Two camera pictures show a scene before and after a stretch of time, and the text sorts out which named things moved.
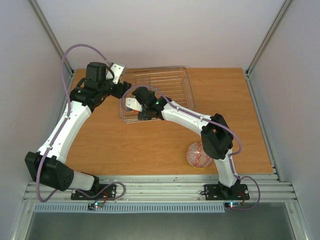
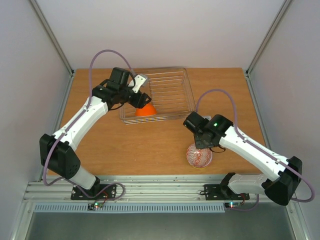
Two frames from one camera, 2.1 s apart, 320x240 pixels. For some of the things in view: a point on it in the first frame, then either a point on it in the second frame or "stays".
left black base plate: x=109 y=193 stays
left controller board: x=95 y=205 stays
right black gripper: x=144 y=115 to x=202 y=143
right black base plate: x=217 y=192 stays
